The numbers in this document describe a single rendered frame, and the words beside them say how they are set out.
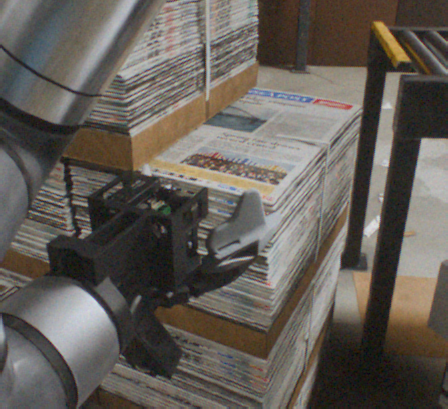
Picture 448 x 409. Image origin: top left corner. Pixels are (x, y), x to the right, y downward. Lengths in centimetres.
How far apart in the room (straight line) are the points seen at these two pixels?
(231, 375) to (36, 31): 57
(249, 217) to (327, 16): 390
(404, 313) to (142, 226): 148
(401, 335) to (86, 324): 145
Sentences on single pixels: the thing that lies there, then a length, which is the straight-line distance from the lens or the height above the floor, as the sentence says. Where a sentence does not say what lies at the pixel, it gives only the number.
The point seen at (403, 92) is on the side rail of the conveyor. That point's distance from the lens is 116.
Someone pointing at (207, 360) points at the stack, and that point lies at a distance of 77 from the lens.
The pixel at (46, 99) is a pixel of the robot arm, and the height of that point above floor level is 102.
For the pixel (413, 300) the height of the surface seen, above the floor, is 0.
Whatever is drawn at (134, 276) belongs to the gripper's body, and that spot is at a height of 88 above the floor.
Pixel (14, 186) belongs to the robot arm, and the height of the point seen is 98.
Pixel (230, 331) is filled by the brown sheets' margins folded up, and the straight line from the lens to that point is 70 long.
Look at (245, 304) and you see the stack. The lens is 67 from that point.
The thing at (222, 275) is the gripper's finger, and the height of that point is 86.
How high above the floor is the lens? 111
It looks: 28 degrees down
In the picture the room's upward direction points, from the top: straight up
